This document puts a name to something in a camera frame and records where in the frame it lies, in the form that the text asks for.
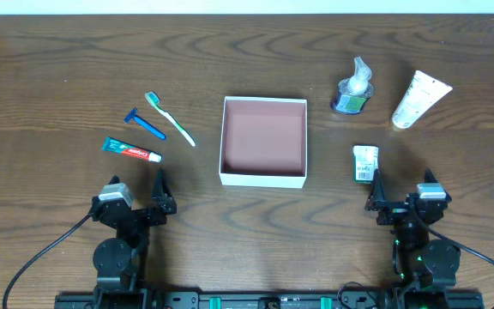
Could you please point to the blue disposable razor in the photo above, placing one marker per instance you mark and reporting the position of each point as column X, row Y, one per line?
column 133, row 115

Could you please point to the white open cardboard box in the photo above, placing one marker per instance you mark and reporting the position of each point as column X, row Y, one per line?
column 264, row 142

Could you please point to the white lotion tube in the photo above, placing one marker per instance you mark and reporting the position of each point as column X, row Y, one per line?
column 423, row 93

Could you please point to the green white small packet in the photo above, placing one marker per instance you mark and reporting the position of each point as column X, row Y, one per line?
column 365, row 163

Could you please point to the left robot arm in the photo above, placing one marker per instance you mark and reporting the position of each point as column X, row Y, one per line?
column 120, row 261

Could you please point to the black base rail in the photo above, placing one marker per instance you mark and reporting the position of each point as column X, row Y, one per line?
column 347, row 298

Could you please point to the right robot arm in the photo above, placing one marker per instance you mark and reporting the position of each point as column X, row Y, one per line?
column 425, row 265

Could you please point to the green white toothbrush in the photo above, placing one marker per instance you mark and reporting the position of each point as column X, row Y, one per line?
column 154, row 101

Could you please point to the Colgate toothpaste tube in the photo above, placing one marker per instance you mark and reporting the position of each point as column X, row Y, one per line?
column 116, row 146

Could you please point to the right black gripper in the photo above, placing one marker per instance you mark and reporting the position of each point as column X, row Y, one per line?
column 402, row 209

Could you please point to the clear pump soap bottle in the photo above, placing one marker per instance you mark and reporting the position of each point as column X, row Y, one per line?
column 355, row 91

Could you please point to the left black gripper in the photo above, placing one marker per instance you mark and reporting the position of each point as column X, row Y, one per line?
column 139, row 213

